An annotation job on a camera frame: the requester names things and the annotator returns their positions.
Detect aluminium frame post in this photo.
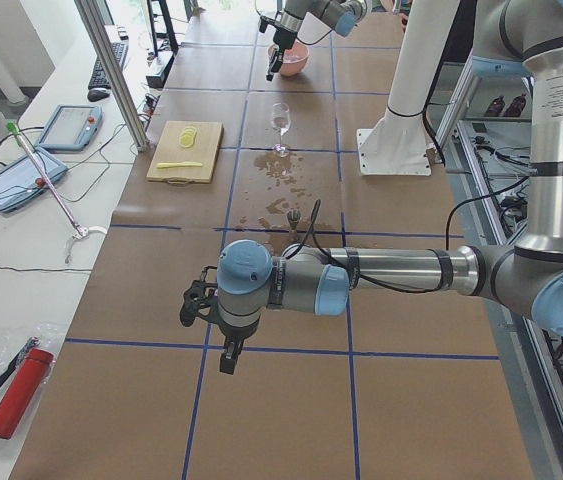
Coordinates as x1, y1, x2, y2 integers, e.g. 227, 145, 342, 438
74, 0, 149, 152

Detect black box device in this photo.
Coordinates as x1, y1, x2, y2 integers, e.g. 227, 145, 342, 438
146, 50, 175, 89

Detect blue teach pendant far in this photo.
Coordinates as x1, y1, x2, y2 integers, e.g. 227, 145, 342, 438
35, 105, 103, 153

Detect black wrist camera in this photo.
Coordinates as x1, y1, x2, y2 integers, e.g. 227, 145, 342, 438
259, 15, 276, 33
179, 266, 220, 327

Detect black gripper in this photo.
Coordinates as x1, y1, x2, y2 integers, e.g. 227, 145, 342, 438
219, 320, 259, 374
266, 25, 298, 81

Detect clear wine glass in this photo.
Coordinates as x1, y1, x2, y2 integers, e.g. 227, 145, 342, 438
271, 103, 291, 157

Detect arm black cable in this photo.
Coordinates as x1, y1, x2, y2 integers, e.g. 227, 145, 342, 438
283, 199, 532, 294

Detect blue teach pendant near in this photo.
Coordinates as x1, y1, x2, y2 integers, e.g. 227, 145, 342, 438
0, 155, 43, 213

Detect lemon slices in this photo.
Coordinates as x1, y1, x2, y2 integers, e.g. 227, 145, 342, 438
178, 125, 198, 149

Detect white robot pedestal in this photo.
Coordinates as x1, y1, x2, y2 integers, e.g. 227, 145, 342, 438
357, 1, 470, 177

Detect yellow plastic knife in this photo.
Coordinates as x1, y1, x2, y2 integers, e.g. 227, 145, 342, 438
156, 161, 204, 169

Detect blue teach pendant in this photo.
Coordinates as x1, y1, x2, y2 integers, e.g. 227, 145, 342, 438
0, 155, 43, 213
35, 105, 103, 153

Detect steel jigger cup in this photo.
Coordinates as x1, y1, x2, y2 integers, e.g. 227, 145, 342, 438
286, 209, 302, 242

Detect clear ice cubes pile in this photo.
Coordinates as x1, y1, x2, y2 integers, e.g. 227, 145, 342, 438
284, 51, 303, 64

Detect metal grabber stick green tip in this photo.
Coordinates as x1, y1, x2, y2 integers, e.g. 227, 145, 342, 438
6, 122, 108, 265

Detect bamboo cutting board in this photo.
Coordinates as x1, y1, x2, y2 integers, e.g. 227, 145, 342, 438
146, 121, 223, 183

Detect pink bowl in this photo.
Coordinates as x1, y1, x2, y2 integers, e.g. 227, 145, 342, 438
266, 40, 309, 81

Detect red cylinder bottle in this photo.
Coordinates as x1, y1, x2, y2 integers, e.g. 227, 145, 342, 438
0, 348, 54, 439

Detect black keyboard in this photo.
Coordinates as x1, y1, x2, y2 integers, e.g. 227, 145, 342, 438
87, 41, 130, 91

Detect black camera cable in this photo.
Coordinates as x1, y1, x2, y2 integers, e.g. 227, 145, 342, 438
253, 0, 335, 46

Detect black computer mouse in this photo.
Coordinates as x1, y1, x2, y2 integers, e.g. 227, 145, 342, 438
87, 87, 111, 102

